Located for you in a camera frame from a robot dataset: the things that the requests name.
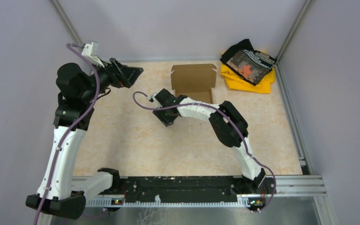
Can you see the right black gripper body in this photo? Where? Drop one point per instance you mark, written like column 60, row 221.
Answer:
column 165, row 116

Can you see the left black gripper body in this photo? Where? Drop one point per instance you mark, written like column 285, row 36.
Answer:
column 107, row 77

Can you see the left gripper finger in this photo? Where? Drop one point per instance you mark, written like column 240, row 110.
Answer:
column 119, row 78
column 129, row 75

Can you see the brown cardboard box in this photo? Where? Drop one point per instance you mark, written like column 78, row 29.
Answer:
column 195, row 81

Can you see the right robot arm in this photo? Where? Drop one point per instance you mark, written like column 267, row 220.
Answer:
column 229, row 126

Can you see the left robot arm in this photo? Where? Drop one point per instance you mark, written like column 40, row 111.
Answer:
column 57, row 194

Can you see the yellow folded cloth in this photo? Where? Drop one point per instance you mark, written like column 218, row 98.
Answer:
column 233, row 82

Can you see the black printed folded shirt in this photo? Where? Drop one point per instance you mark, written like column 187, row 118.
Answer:
column 248, row 63

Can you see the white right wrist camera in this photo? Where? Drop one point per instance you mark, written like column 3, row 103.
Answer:
column 152, row 98

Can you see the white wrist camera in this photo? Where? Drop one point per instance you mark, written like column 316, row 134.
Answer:
column 90, row 52
column 152, row 98

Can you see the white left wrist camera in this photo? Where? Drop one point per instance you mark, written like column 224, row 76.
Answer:
column 90, row 52

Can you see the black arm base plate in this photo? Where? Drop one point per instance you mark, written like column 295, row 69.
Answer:
column 188, row 189

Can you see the aluminium front rail frame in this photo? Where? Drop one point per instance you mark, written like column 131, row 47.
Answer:
column 284, row 186

